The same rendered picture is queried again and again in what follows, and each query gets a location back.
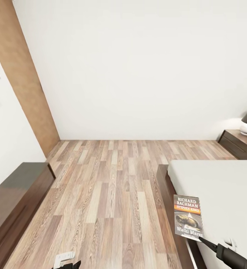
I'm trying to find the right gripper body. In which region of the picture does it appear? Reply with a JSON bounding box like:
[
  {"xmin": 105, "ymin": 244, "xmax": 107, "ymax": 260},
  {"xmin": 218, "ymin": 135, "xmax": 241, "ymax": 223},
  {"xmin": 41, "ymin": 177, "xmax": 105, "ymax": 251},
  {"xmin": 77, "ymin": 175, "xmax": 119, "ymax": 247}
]
[{"xmin": 216, "ymin": 243, "xmax": 246, "ymax": 269}]

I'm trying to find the hardback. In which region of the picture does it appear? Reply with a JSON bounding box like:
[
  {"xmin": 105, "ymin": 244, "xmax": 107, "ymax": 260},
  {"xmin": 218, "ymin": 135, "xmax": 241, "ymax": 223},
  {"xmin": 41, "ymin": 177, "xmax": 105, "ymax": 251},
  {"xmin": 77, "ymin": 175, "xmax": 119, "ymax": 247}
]
[{"xmin": 173, "ymin": 194, "xmax": 204, "ymax": 242}]

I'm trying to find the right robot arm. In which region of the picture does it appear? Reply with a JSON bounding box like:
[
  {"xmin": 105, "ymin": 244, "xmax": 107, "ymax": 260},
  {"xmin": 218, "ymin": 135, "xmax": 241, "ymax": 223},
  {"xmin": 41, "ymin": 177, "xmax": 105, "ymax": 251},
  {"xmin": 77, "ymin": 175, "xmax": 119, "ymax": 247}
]
[{"xmin": 199, "ymin": 236, "xmax": 247, "ymax": 269}]

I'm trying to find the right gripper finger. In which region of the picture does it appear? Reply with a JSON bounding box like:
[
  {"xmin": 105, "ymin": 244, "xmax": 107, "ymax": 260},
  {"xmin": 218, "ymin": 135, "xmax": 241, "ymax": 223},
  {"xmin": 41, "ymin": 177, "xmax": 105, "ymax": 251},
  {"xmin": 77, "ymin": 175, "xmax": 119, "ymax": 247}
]
[{"xmin": 199, "ymin": 237, "xmax": 218, "ymax": 253}]

